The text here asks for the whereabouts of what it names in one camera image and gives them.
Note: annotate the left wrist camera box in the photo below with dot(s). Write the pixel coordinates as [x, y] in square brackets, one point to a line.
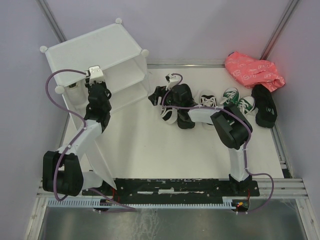
[94, 75]

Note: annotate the aluminium frame rail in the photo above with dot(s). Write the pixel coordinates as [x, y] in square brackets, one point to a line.
[184, 63]

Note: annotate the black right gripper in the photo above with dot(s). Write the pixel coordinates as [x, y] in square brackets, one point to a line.
[158, 92]

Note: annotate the white leather sneaker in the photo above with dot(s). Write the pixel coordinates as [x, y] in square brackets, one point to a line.
[76, 95]

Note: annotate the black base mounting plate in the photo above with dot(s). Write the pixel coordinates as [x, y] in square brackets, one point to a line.
[177, 191]

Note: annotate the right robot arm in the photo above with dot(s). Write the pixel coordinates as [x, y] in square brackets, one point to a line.
[233, 130]

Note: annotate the white plastic shoe cabinet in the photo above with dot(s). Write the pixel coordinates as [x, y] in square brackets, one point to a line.
[121, 59]

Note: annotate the black slip-on shoe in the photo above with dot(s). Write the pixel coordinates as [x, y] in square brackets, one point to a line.
[184, 121]
[266, 115]

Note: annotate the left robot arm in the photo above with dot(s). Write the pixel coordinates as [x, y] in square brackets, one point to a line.
[75, 166]

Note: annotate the black white canvas sneaker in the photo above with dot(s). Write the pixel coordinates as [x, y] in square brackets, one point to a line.
[169, 115]

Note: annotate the green canvas sneaker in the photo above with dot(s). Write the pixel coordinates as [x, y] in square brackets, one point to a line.
[230, 95]
[246, 105]

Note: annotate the pink patterned bag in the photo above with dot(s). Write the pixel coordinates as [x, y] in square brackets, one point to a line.
[250, 72]

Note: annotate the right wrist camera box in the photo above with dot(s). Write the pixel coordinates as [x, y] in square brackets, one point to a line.
[172, 79]

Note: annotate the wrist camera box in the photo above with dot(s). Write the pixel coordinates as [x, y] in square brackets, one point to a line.
[172, 79]
[94, 75]

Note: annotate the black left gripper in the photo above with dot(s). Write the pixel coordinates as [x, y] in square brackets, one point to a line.
[104, 85]

